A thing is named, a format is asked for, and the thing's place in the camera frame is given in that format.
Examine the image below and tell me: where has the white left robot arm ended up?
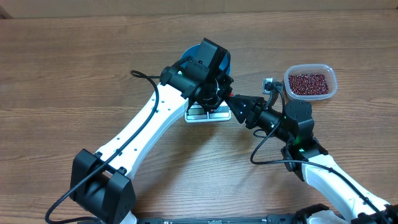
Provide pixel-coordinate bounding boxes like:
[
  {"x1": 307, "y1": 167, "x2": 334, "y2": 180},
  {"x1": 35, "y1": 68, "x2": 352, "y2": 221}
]
[{"x1": 67, "y1": 39, "x2": 233, "y2": 223}]

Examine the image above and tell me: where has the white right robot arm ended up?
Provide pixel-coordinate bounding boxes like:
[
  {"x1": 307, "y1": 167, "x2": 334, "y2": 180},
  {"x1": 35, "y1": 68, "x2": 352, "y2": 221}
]
[{"x1": 225, "y1": 95, "x2": 397, "y2": 223}]

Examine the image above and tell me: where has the teal plastic bowl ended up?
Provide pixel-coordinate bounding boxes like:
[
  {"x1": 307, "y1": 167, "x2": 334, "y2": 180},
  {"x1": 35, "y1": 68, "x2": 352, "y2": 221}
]
[{"x1": 181, "y1": 44, "x2": 232, "y2": 75}]

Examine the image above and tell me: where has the white digital kitchen scale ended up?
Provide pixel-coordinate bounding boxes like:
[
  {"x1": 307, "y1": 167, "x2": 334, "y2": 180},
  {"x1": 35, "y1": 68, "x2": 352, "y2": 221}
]
[{"x1": 184, "y1": 101, "x2": 231, "y2": 123}]

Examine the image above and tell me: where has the clear plastic bean container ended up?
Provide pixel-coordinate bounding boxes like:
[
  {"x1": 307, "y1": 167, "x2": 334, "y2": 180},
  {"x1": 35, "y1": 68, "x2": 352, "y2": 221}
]
[{"x1": 284, "y1": 63, "x2": 338, "y2": 101}]

